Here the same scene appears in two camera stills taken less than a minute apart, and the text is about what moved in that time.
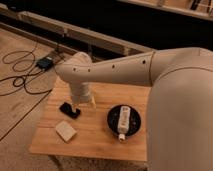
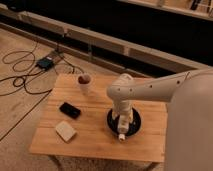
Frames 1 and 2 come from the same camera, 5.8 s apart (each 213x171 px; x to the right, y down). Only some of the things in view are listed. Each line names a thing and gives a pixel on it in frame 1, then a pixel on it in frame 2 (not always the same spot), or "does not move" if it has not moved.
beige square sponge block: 65,131 does not move
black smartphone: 67,108 does not move
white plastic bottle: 123,122 does not move
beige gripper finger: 76,106 → 114,115
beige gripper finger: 93,102 → 130,118
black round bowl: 134,119 does not move
